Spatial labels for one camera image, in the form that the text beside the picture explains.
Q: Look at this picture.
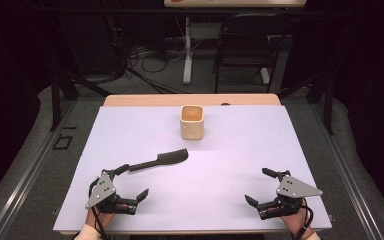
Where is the person's right hand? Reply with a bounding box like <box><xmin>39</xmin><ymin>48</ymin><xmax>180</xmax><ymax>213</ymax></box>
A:
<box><xmin>279</xmin><ymin>198</ymin><xmax>314</xmax><ymax>236</ymax></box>

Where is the black spatula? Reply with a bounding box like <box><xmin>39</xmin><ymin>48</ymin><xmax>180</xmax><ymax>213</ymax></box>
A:
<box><xmin>128</xmin><ymin>148</ymin><xmax>190</xmax><ymax>173</ymax></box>

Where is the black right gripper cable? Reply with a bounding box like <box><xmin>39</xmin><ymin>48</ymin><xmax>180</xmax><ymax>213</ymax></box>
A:
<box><xmin>292</xmin><ymin>198</ymin><xmax>315</xmax><ymax>240</ymax></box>

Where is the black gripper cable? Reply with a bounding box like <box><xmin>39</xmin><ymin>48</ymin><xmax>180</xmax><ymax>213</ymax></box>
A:
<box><xmin>88</xmin><ymin>177</ymin><xmax>110</xmax><ymax>240</ymax></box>
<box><xmin>292</xmin><ymin>198</ymin><xmax>315</xmax><ymax>240</ymax></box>

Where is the wooden table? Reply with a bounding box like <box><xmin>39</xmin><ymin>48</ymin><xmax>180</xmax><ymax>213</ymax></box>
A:
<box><xmin>59</xmin><ymin>93</ymin><xmax>328</xmax><ymax>236</ymax></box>

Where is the white desk leg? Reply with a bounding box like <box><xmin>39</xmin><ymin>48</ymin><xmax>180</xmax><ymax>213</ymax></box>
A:
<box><xmin>182</xmin><ymin>16</ymin><xmax>195</xmax><ymax>85</ymax></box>

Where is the short white desk foot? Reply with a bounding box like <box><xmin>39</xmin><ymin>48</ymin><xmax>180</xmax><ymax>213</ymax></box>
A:
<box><xmin>259</xmin><ymin>67</ymin><xmax>271</xmax><ymax>85</ymax></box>

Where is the white table mat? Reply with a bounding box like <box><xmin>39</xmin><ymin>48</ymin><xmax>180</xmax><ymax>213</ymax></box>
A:
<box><xmin>52</xmin><ymin>105</ymin><xmax>333</xmax><ymax>233</ymax></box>

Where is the person's left hand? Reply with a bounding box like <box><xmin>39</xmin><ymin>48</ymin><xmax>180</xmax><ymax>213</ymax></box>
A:
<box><xmin>85</xmin><ymin>209</ymin><xmax>117</xmax><ymax>229</ymax></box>

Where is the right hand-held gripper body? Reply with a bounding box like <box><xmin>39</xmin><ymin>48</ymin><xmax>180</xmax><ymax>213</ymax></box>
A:
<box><xmin>256</xmin><ymin>169</ymin><xmax>324</xmax><ymax>221</ymax></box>

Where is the black folding chair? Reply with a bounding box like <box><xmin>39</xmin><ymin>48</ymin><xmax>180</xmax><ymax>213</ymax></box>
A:
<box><xmin>212</xmin><ymin>13</ymin><xmax>293</xmax><ymax>95</ymax></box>

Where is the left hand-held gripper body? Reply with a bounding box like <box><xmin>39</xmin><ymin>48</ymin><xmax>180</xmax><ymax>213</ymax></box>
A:
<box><xmin>85</xmin><ymin>169</ymin><xmax>138</xmax><ymax>215</ymax></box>

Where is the grey metal floor rail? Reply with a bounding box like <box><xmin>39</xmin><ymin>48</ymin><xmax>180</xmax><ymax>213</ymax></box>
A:
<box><xmin>308</xmin><ymin>102</ymin><xmax>384</xmax><ymax>240</ymax></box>
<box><xmin>0</xmin><ymin>99</ymin><xmax>78</xmax><ymax>240</ymax></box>

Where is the tangle of floor cables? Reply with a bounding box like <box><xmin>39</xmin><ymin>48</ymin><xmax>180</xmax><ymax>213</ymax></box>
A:
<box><xmin>126</xmin><ymin>39</ymin><xmax>188</xmax><ymax>75</ymax></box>

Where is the light wooden desk top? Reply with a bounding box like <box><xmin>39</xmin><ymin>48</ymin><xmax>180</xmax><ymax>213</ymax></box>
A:
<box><xmin>163</xmin><ymin>0</ymin><xmax>308</xmax><ymax>9</ymax></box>

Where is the black metal frame stand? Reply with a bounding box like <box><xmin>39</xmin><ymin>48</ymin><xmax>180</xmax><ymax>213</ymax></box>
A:
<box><xmin>49</xmin><ymin>64</ymin><xmax>112</xmax><ymax>132</ymax></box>
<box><xmin>275</xmin><ymin>64</ymin><xmax>335</xmax><ymax>136</ymax></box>

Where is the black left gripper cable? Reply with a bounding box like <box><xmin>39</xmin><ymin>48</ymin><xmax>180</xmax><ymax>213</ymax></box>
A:
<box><xmin>88</xmin><ymin>177</ymin><xmax>110</xmax><ymax>240</ymax></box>

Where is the beige square cup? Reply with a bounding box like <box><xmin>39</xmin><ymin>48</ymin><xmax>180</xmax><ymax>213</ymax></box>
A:
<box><xmin>179</xmin><ymin>104</ymin><xmax>205</xmax><ymax>141</ymax></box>

